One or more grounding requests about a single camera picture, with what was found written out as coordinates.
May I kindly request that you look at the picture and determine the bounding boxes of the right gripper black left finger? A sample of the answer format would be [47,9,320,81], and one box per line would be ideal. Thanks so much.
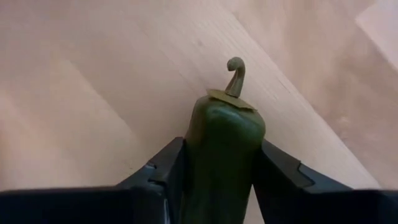
[0,136,187,224]

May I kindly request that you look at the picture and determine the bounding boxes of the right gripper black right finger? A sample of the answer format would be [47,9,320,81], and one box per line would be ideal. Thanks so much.
[252,139,398,224]

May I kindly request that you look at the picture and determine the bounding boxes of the dark green jalapeno pepper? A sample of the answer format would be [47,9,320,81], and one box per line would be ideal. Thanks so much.
[182,57,267,224]

